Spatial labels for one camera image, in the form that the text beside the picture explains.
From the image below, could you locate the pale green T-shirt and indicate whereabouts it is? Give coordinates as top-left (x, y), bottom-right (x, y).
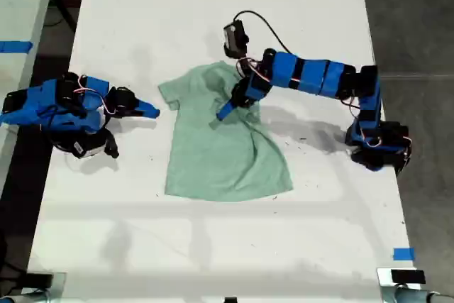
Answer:
top-left (157, 60), bottom-right (294, 203)

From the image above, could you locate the long blue tape strip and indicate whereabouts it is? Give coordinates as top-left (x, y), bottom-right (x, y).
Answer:
top-left (0, 40), bottom-right (33, 55)

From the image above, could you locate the white side table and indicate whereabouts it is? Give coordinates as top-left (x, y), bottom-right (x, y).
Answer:
top-left (0, 0), bottom-right (60, 185)

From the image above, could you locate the shiny metal clamp plate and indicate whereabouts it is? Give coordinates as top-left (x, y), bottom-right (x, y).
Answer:
top-left (21, 271), bottom-right (68, 297)
top-left (376, 267), bottom-right (427, 288)

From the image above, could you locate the small black box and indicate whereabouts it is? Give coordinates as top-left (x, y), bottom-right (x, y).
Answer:
top-left (390, 270), bottom-right (426, 285)
top-left (25, 272), bottom-right (55, 289)

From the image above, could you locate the metal pipe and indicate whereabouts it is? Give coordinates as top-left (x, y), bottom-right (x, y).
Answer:
top-left (0, 290), bottom-right (50, 303)
top-left (381, 283), bottom-right (454, 303)

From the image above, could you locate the square blue tape piece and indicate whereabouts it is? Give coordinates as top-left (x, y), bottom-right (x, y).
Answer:
top-left (392, 247), bottom-right (416, 262)

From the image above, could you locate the black camera box white label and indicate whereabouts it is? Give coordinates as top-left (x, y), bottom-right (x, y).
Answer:
top-left (223, 20), bottom-right (249, 52)
top-left (72, 136), bottom-right (104, 160)

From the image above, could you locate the black camera cable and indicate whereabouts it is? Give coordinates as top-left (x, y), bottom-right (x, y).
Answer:
top-left (233, 10), bottom-right (290, 55)

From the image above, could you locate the black floor cable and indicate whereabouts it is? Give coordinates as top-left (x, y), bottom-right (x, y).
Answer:
top-left (44, 0), bottom-right (78, 31)

